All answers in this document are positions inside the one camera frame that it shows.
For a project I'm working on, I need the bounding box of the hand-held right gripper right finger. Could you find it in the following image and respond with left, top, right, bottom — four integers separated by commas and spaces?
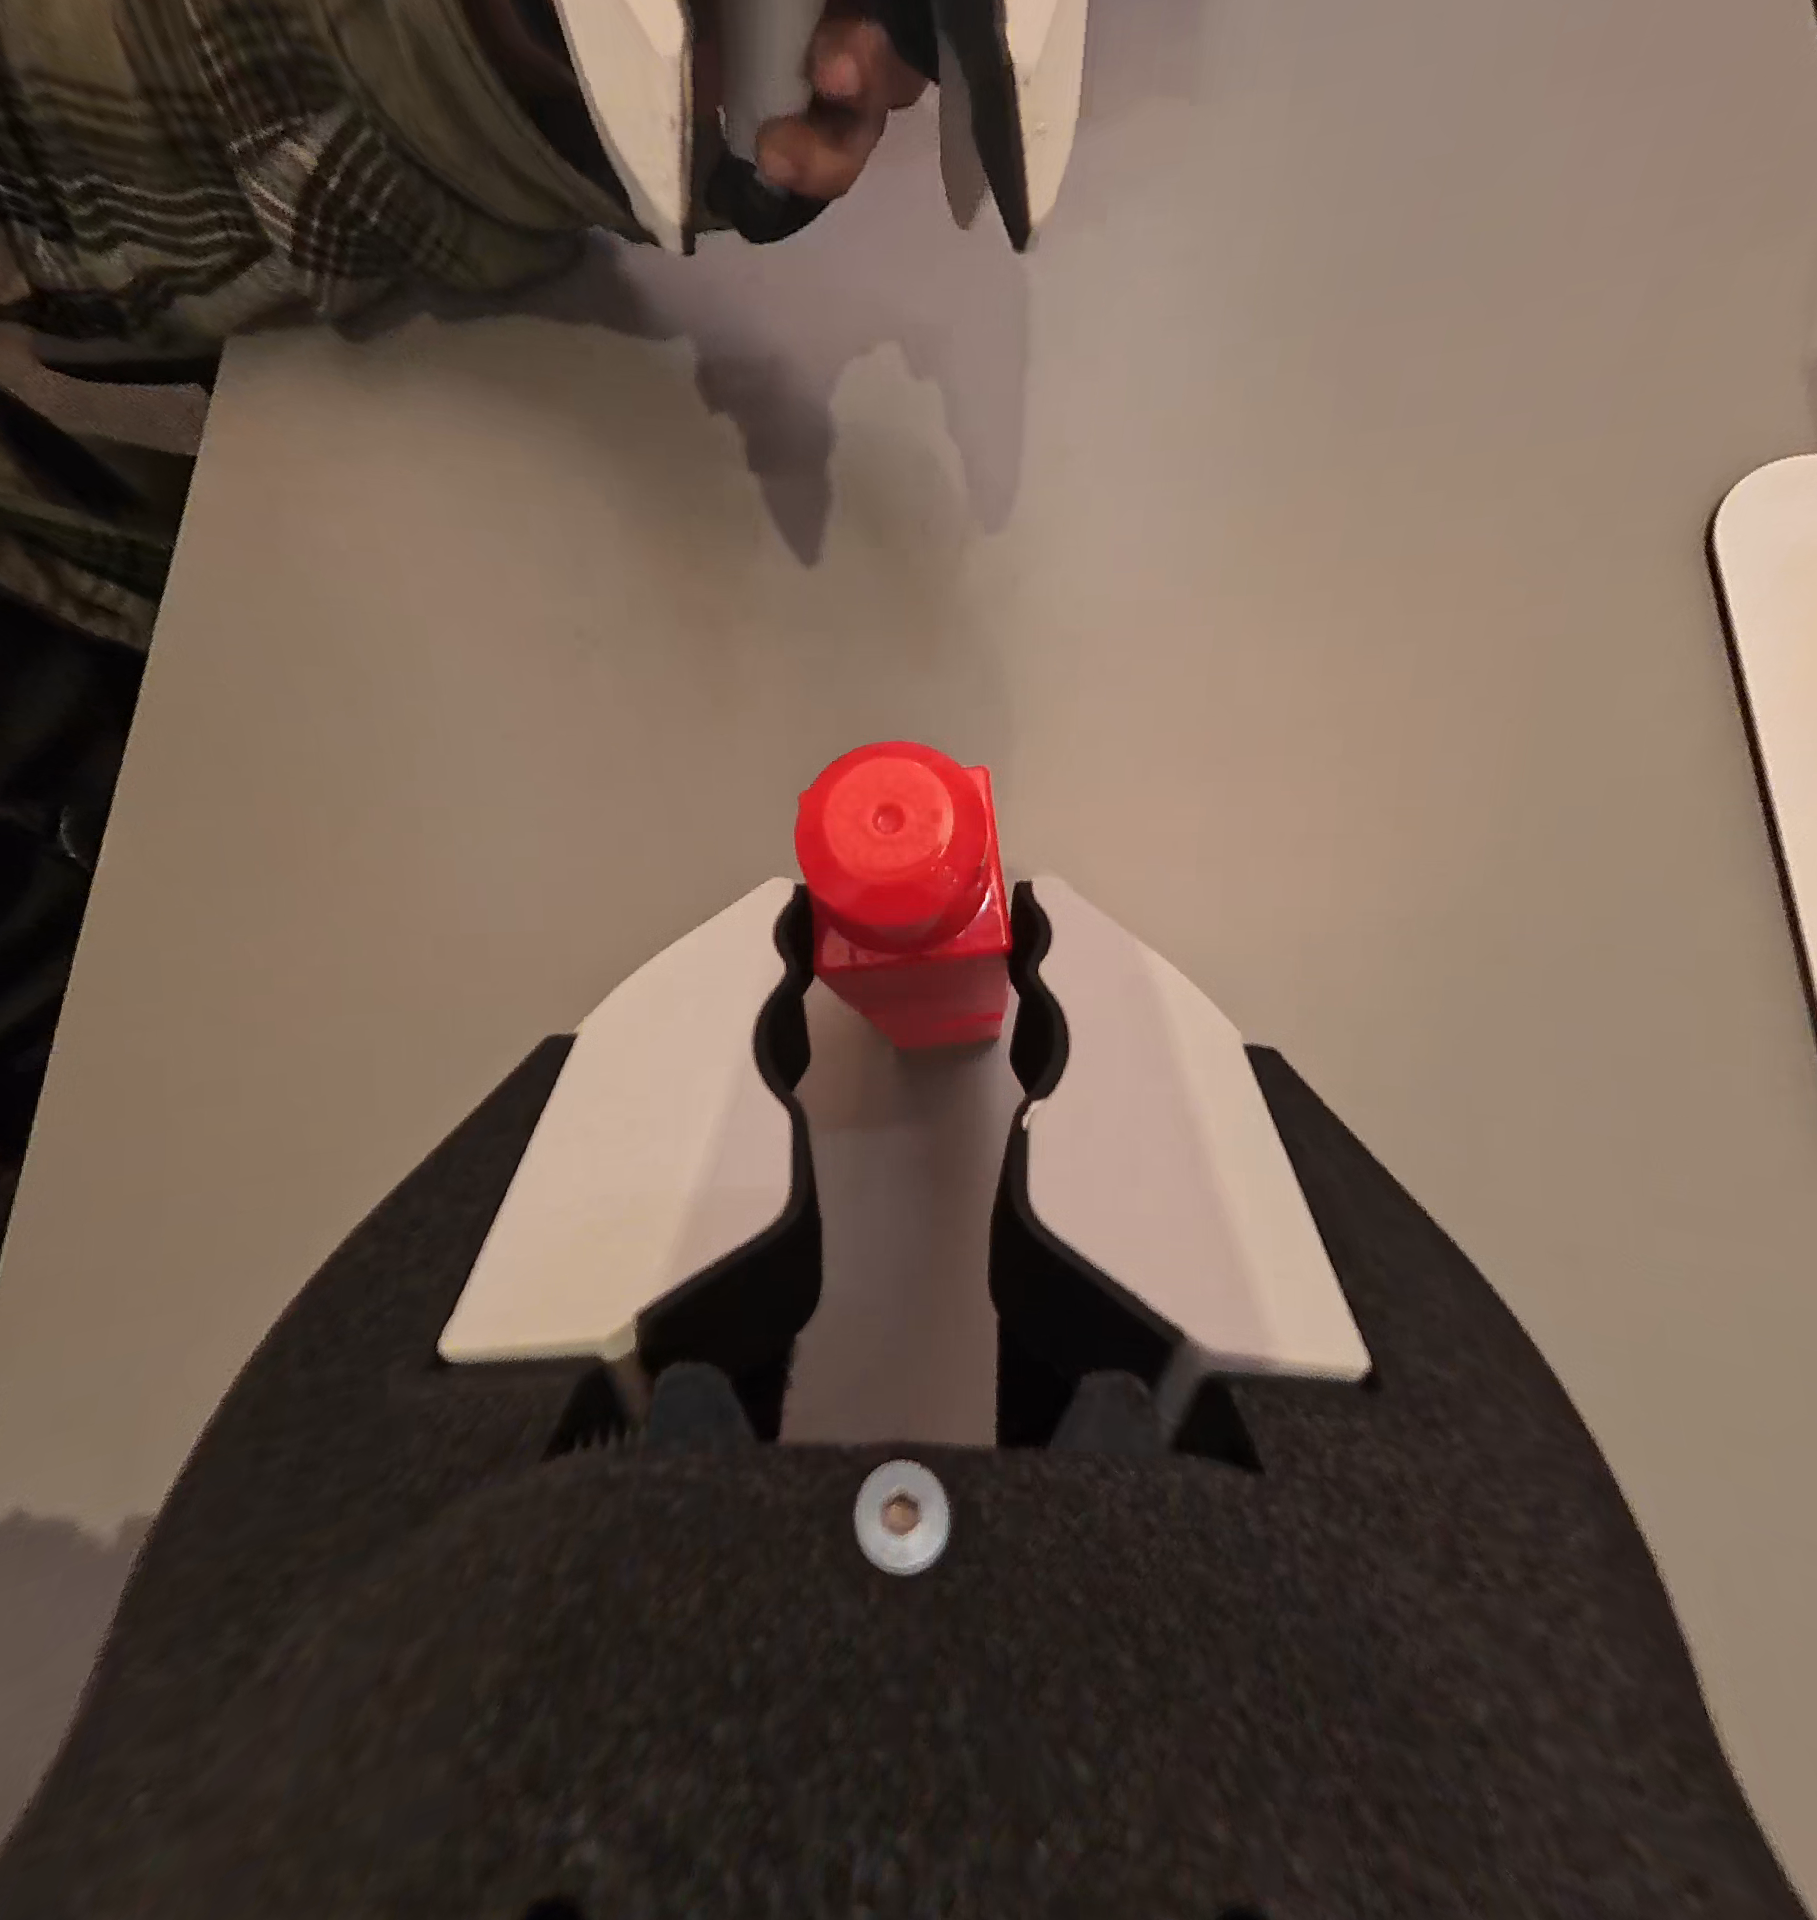
990, 872, 1374, 1448

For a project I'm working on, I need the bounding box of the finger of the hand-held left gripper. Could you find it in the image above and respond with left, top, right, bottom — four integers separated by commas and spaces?
935, 0, 1095, 257
553, 0, 698, 259

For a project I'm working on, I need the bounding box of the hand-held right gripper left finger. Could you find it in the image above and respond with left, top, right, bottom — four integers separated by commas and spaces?
438, 877, 826, 1445

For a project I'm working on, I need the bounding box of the red mega block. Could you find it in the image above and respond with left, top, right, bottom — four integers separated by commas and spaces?
791, 740, 1015, 1056

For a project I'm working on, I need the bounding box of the person's left forearm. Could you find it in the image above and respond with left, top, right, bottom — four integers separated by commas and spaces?
0, 0, 662, 354

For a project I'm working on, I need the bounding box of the person's left hand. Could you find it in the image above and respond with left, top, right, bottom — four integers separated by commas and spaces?
757, 7, 934, 202

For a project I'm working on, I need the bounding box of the white metal stand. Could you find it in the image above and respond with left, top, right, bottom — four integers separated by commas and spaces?
1705, 450, 1817, 1189

